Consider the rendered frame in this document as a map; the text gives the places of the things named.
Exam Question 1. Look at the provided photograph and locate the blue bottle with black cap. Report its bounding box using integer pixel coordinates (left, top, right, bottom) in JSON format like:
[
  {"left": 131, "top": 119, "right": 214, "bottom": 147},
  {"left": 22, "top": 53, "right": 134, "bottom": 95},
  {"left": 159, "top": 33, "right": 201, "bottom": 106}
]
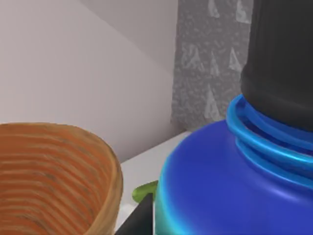
[{"left": 152, "top": 0, "right": 313, "bottom": 235}]

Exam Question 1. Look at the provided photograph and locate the woven wooden basket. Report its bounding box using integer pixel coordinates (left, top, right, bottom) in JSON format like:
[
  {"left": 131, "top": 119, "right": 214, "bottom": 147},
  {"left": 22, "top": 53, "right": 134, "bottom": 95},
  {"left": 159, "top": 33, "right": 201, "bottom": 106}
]
[{"left": 0, "top": 122, "right": 123, "bottom": 235}]

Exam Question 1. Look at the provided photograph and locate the green object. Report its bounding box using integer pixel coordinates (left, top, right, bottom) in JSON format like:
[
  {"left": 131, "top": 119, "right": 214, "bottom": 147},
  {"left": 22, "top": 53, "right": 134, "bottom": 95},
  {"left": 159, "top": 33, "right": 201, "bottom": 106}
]
[{"left": 132, "top": 180, "right": 159, "bottom": 204}]

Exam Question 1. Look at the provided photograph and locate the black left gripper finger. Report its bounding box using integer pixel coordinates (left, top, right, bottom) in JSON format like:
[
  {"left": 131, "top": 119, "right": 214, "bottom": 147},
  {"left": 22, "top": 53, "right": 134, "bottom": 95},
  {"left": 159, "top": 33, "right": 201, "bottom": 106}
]
[{"left": 116, "top": 192, "right": 155, "bottom": 235}]

